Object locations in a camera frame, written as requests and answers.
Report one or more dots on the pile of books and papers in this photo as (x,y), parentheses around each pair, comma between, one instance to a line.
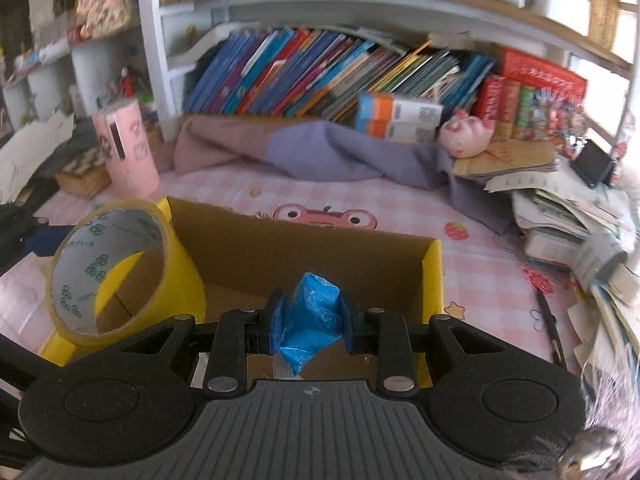
(550,245)

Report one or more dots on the orange and white box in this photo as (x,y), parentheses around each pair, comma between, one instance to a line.
(400,108)
(405,132)

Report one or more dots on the stack of tan books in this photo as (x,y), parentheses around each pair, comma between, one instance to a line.
(605,5)

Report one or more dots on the row of colourful small boxes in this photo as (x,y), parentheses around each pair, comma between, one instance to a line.
(525,105)

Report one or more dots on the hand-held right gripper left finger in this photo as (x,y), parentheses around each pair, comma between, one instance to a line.
(274,320)

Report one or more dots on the purple cloth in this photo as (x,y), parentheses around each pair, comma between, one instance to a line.
(350,155)

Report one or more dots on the pink checked tablecloth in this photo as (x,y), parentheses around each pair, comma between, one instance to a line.
(400,210)

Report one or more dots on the yellow cardboard box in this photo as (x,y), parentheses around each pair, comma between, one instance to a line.
(300,255)

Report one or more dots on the yellow tape roll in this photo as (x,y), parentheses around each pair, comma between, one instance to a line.
(185,270)

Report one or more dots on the pink cylindrical container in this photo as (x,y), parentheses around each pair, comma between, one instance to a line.
(127,155)

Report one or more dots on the stack of printed paper sheets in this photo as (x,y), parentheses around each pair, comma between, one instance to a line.
(30,160)

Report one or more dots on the pink pig plush toy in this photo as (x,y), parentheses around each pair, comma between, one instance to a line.
(465,135)

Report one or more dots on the black pen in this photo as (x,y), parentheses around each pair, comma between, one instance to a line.
(550,325)

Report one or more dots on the white bookshelf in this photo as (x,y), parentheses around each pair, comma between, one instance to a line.
(350,5)

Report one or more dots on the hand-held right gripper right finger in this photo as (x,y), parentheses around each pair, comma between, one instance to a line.
(350,327)

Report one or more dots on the wooden chessboard box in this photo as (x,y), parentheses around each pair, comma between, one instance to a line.
(82,180)

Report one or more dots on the white storage box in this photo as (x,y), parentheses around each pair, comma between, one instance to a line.
(555,0)

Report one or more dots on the row of leaning books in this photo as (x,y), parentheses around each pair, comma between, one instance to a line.
(310,75)

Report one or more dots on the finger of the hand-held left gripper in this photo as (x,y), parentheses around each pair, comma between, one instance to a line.
(25,355)
(25,240)

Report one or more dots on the fuzzy grey coat with button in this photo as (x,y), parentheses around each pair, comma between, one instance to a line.
(615,400)

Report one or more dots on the long red box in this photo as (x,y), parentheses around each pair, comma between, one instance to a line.
(545,72)

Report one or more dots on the blue plastic bag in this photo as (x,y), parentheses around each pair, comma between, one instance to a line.
(312,320)

